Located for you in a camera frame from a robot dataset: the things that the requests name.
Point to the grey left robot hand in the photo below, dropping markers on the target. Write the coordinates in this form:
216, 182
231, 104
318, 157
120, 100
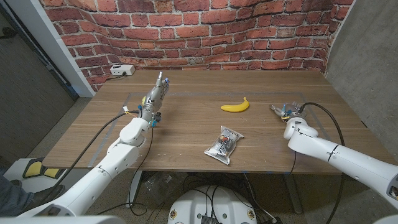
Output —
154, 99

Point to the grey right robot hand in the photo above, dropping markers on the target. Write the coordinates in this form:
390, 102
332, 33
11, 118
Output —
292, 110

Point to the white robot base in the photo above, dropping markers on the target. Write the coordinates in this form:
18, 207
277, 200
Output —
214, 205

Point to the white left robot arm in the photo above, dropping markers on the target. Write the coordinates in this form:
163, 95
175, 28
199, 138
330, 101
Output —
118, 155

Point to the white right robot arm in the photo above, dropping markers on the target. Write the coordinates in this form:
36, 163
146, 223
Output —
342, 158

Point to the yellow toy banana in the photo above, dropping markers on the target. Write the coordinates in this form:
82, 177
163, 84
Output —
235, 107

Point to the clear plastic snack package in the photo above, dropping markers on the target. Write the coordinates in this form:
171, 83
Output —
224, 144

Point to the yellow tag on left wrist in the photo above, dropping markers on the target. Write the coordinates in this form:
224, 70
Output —
143, 100

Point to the white power strip box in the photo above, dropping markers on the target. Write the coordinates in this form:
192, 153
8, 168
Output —
122, 69

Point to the grey table leg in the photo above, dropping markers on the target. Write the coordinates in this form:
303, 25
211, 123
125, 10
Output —
293, 193

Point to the clear plastic bag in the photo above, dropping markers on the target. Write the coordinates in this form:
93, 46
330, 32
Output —
161, 188

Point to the white table leg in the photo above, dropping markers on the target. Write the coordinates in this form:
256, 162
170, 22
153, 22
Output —
133, 189

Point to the yellow and white floor machine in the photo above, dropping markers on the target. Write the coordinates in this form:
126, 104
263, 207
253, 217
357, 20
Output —
34, 169

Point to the person leg in jeans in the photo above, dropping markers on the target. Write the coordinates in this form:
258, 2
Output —
12, 199

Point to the printed brick wall backdrop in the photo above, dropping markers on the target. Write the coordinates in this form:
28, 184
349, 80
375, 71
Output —
199, 34

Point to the white door frame post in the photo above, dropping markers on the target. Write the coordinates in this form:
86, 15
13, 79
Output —
49, 40

